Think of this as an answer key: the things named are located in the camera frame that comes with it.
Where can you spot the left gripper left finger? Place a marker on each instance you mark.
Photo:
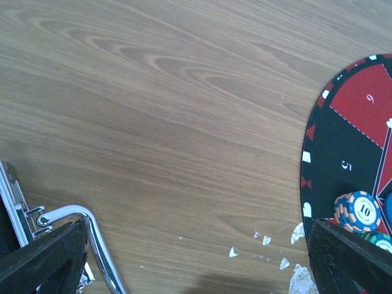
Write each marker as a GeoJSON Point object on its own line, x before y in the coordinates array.
{"type": "Point", "coordinates": [50, 264]}

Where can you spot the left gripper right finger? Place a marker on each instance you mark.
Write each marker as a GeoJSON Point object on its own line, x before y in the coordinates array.
{"type": "Point", "coordinates": [342, 262]}

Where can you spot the teal chips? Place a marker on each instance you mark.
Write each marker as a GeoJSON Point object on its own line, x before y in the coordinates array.
{"type": "Point", "coordinates": [379, 239]}

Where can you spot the purple chips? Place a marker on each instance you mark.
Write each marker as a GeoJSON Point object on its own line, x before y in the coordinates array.
{"type": "Point", "coordinates": [357, 212]}

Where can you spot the blue small blind button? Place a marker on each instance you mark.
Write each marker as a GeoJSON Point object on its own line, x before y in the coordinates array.
{"type": "Point", "coordinates": [387, 207]}

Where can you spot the round red black poker mat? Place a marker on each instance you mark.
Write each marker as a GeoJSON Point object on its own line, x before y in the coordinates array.
{"type": "Point", "coordinates": [347, 145]}

